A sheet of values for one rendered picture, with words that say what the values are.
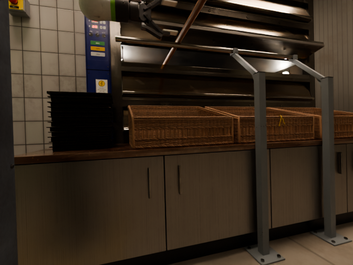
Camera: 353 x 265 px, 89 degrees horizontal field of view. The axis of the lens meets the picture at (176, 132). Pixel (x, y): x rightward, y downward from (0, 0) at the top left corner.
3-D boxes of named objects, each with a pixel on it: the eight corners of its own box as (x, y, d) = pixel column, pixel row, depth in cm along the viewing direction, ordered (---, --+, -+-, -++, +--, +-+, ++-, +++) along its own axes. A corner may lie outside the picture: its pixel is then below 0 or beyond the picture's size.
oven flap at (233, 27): (120, 24, 130) (120, 4, 137) (309, 48, 178) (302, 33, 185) (120, 18, 126) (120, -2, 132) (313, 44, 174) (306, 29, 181)
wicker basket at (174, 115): (127, 143, 130) (126, 105, 130) (199, 140, 146) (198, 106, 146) (131, 149, 83) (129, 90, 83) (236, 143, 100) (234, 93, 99)
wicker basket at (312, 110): (266, 137, 163) (265, 106, 163) (313, 135, 178) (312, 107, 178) (321, 139, 117) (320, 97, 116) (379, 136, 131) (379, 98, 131)
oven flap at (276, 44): (120, 18, 116) (121, 39, 135) (324, 46, 165) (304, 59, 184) (120, 15, 117) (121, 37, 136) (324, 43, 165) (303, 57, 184)
